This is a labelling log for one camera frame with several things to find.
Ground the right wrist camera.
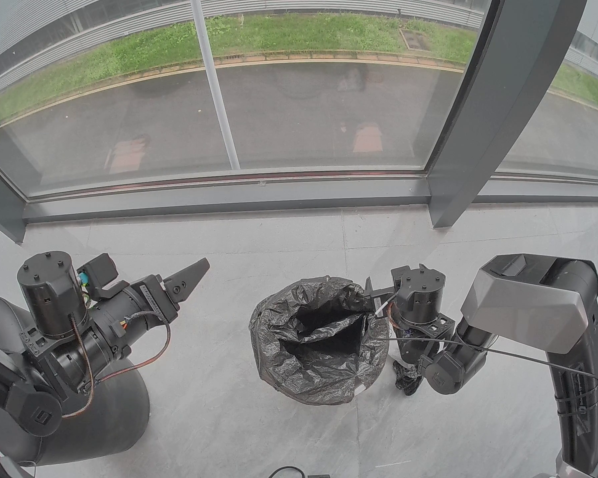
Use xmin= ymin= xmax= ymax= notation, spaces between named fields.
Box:
xmin=390 ymin=265 xmax=413 ymax=293

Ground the dark grey round chair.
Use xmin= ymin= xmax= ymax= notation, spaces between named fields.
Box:
xmin=0 ymin=294 xmax=150 ymax=467

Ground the window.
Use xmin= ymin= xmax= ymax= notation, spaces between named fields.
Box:
xmin=0 ymin=0 xmax=598 ymax=245

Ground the crumpled black plastic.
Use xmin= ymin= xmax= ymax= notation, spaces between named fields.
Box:
xmin=392 ymin=359 xmax=424 ymax=397

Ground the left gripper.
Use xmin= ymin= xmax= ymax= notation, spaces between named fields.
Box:
xmin=86 ymin=259 xmax=211 ymax=363

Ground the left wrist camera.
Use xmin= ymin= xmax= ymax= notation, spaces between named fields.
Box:
xmin=76 ymin=253 xmax=131 ymax=301

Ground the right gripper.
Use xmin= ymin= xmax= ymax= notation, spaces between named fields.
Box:
xmin=364 ymin=276 xmax=402 ymax=320

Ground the black plastic bag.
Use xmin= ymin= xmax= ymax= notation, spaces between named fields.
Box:
xmin=249 ymin=276 xmax=390 ymax=406

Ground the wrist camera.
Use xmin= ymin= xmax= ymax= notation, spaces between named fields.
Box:
xmin=76 ymin=253 xmax=131 ymax=301
xmin=390 ymin=265 xmax=413 ymax=293

